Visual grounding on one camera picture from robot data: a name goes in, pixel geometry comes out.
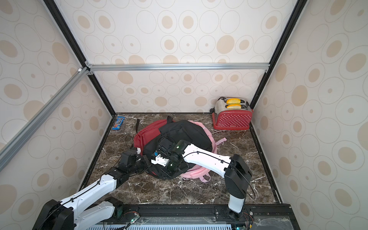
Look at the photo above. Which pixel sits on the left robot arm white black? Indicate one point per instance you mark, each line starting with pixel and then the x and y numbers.
pixel 77 211

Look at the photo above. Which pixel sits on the yellow toast slice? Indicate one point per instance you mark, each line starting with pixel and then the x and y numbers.
pixel 233 101
pixel 234 106

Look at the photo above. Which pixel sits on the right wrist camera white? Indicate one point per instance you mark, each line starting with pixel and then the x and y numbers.
pixel 160 160

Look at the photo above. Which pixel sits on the black frame post left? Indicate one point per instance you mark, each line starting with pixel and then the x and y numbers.
pixel 61 23

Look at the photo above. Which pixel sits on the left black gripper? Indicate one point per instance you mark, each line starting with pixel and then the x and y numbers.
pixel 144 159

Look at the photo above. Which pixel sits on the front yellow toast slice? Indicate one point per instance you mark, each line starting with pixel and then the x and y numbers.
pixel 234 106

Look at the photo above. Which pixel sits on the black frame post right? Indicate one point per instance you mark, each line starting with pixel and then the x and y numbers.
pixel 291 23

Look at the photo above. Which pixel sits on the black backpack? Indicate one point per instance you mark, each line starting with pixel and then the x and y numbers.
pixel 183 130

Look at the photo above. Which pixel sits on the black frame post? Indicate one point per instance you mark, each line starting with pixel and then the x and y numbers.
pixel 61 23
pixel 291 23

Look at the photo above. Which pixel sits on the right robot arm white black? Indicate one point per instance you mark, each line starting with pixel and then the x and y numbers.
pixel 234 170

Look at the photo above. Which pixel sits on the red polka dot toaster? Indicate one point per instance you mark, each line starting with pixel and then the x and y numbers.
pixel 230 119

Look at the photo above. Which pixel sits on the horizontal aluminium bar rear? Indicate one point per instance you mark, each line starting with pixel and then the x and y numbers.
pixel 179 67

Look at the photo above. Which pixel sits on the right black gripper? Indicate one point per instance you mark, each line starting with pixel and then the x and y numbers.
pixel 164 148

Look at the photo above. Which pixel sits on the red backpack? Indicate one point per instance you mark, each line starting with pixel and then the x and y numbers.
pixel 147 140

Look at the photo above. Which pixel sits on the diagonal aluminium bar left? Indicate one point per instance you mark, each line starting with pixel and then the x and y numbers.
pixel 17 142

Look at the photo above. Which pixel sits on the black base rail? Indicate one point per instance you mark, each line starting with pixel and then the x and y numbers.
pixel 201 217

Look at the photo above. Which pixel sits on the blue candy packet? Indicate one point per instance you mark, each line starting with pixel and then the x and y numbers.
pixel 118 123

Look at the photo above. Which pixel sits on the rear yellow toast slice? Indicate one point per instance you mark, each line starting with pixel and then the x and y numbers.
pixel 233 101

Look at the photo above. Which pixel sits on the pink backpack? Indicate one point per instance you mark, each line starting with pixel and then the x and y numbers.
pixel 199 172

